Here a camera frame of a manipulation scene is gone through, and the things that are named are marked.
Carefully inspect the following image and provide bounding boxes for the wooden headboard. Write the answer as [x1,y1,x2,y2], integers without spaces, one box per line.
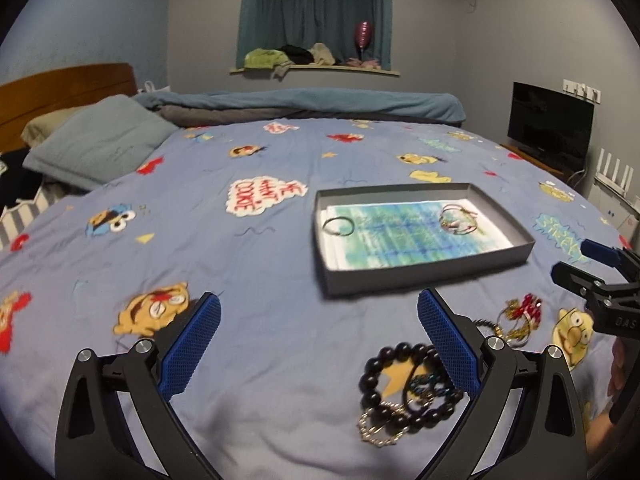
[0,63,137,153]

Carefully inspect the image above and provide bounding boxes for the teal window curtain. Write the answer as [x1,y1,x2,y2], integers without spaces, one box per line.
[235,0,393,70]

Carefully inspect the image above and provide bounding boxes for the white wall socket strip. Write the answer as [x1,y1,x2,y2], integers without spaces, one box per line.
[562,79,602,104]

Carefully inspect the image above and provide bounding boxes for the black flat screen monitor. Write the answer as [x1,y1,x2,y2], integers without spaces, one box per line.
[508,81,594,172]

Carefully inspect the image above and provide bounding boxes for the red bead gold tassel earring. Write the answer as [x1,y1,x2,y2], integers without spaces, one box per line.
[473,294,542,349]

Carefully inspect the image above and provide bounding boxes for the grey shallow cardboard tray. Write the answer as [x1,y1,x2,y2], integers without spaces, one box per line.
[314,183,535,297]

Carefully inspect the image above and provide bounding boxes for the pile of clothes on sill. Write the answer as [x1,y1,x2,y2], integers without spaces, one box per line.
[242,42,336,79]

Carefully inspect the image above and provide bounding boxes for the blue-green printed paper liner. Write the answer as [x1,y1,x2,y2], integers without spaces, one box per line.
[319,198,512,271]

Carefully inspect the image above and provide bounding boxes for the multicolour cord bracelets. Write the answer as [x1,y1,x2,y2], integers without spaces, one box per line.
[438,202,480,236]

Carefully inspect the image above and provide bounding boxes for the person's right hand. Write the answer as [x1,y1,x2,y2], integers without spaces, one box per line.
[608,338,626,396]

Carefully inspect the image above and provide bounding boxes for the rolled blue and grey duvet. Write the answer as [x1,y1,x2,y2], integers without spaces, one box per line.
[134,88,466,125]

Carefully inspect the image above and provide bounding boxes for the cartoon print blue bedsheet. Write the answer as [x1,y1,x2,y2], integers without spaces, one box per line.
[1,119,622,479]

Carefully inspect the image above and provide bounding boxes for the black bead bracelet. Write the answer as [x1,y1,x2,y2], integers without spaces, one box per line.
[358,341,466,434]

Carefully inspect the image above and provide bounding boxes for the olive yellow pillow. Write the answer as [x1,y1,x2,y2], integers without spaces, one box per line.
[21,106,84,148]

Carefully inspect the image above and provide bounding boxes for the thin dark metal bangle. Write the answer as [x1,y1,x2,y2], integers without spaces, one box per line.
[322,216,356,237]

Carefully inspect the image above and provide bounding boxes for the grey-blue pillow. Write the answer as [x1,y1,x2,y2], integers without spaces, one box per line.
[23,96,178,191]

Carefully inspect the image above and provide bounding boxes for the white wifi router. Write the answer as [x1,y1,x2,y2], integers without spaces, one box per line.
[594,148,639,209]

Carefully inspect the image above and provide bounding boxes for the pink metallic balloon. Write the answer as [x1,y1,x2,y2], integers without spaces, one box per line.
[354,21,372,61]

